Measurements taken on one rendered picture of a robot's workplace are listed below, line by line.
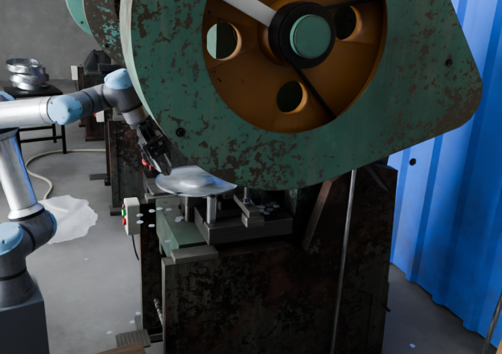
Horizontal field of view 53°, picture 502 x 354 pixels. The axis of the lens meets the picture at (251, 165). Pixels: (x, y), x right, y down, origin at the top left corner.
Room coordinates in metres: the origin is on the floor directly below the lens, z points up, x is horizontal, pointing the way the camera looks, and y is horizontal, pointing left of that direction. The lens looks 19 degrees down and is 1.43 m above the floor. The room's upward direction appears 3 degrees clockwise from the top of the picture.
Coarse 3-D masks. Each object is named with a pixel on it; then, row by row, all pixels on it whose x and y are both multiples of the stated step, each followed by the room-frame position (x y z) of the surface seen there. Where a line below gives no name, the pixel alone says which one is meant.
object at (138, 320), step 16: (144, 208) 1.80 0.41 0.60; (144, 224) 1.80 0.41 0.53; (144, 240) 1.79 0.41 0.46; (144, 256) 1.79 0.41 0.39; (160, 256) 1.82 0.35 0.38; (144, 272) 1.79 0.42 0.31; (160, 272) 1.82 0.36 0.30; (144, 288) 1.79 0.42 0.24; (160, 288) 1.82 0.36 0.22; (144, 304) 1.79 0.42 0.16; (144, 320) 1.79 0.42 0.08; (160, 320) 1.82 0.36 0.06
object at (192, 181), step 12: (180, 168) 1.77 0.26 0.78; (192, 168) 1.78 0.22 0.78; (156, 180) 1.64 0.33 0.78; (168, 180) 1.64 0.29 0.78; (180, 180) 1.64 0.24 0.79; (192, 180) 1.64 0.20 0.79; (204, 180) 1.65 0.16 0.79; (216, 180) 1.67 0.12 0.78; (168, 192) 1.54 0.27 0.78; (192, 192) 1.55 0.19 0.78; (204, 192) 1.55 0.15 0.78; (216, 192) 1.56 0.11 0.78
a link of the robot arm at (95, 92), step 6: (102, 84) 1.44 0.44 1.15; (84, 90) 1.40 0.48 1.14; (90, 90) 1.42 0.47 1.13; (96, 90) 1.43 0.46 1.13; (102, 90) 1.42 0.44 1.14; (96, 96) 1.41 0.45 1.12; (102, 96) 1.42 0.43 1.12; (96, 102) 1.40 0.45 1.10; (102, 102) 1.42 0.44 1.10; (96, 108) 1.40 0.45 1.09; (102, 108) 1.43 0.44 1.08; (108, 108) 1.44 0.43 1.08
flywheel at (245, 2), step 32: (224, 0) 1.21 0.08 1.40; (256, 0) 1.24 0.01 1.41; (288, 0) 1.30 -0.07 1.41; (320, 0) 1.36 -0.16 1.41; (352, 0) 1.40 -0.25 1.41; (384, 0) 1.43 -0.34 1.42; (256, 32) 1.30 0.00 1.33; (288, 32) 1.21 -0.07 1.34; (320, 32) 1.21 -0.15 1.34; (384, 32) 1.43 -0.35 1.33; (224, 64) 1.27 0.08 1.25; (256, 64) 1.30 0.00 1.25; (288, 64) 1.24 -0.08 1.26; (320, 64) 1.37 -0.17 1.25; (352, 64) 1.41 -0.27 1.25; (224, 96) 1.27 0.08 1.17; (256, 96) 1.30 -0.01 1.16; (320, 96) 1.37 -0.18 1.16; (352, 96) 1.41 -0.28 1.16; (288, 128) 1.34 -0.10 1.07
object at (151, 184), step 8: (152, 184) 1.60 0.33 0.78; (152, 192) 1.53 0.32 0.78; (160, 192) 1.54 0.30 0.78; (184, 200) 1.61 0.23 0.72; (192, 200) 1.60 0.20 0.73; (200, 200) 1.61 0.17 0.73; (184, 208) 1.61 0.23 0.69; (192, 208) 1.60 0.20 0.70; (184, 216) 1.60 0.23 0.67; (192, 216) 1.60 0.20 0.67
